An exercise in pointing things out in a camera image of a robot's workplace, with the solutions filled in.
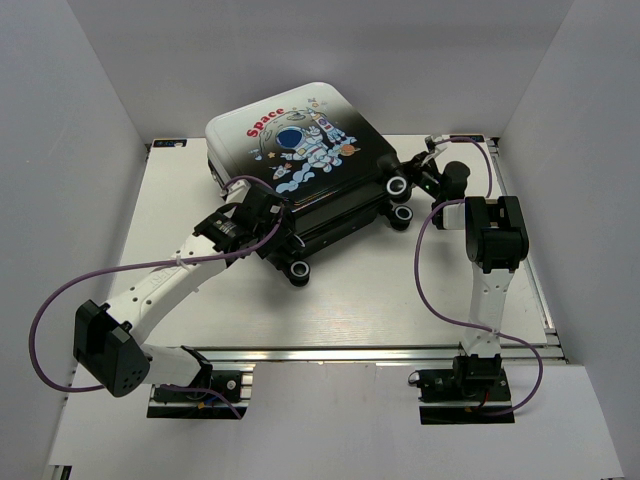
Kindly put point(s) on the black suitcase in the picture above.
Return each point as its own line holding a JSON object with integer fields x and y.
{"x": 330, "y": 167}

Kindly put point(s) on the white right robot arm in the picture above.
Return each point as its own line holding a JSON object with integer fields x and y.
{"x": 496, "y": 242}

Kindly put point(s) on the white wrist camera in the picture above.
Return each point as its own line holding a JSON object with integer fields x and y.
{"x": 236, "y": 192}
{"x": 435, "y": 146}

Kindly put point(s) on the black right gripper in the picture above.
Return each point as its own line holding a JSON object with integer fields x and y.
{"x": 414, "y": 169}

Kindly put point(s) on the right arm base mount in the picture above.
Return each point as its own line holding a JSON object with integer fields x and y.
{"x": 472, "y": 391}

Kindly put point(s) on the blue label sticker left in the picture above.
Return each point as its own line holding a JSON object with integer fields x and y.
{"x": 169, "y": 143}

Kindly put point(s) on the blue label sticker right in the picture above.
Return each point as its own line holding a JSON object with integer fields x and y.
{"x": 467, "y": 138}

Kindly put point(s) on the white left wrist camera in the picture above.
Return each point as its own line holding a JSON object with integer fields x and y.
{"x": 236, "y": 192}

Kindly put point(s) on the blue label sticker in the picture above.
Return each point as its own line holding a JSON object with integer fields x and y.
{"x": 169, "y": 143}
{"x": 467, "y": 138}

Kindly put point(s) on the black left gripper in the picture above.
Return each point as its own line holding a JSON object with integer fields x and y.
{"x": 284, "y": 232}

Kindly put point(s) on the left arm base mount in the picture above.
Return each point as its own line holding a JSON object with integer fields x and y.
{"x": 225, "y": 396}

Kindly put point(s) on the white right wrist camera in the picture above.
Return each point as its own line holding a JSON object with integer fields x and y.
{"x": 435, "y": 146}

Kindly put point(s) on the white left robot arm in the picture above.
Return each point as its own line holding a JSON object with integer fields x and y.
{"x": 111, "y": 340}

